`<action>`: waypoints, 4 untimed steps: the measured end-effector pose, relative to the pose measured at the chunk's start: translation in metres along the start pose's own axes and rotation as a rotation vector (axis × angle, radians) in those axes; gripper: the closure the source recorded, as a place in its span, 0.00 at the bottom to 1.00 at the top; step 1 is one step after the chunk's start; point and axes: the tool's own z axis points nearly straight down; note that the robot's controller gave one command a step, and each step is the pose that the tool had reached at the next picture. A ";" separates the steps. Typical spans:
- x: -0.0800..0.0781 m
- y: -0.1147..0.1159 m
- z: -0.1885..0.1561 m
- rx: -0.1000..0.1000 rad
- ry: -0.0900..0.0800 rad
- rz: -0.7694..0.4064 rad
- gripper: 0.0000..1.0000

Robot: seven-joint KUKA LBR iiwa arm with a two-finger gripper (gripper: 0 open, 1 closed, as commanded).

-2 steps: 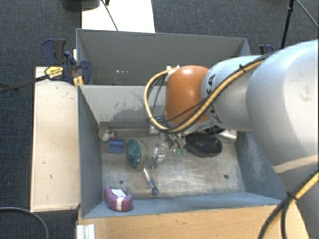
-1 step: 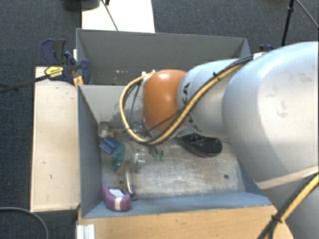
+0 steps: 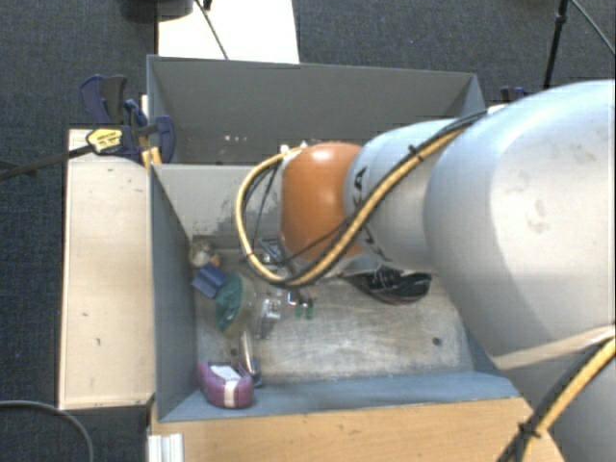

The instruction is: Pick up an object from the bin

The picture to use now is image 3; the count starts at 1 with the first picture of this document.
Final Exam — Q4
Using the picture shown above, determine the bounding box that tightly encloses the blue ribbed block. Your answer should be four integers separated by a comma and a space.
191, 262, 230, 300

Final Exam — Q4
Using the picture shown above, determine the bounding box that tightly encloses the grey and orange toy animal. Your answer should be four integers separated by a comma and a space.
188, 239, 223, 270

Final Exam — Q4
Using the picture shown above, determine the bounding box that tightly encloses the grey metal bin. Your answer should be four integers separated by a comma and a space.
145, 54, 524, 424

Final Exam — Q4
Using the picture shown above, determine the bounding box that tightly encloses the black shiny packet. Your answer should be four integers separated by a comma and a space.
345, 266, 433, 306

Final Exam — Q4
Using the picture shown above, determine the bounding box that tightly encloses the pale wood board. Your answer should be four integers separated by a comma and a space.
57, 128, 157, 411

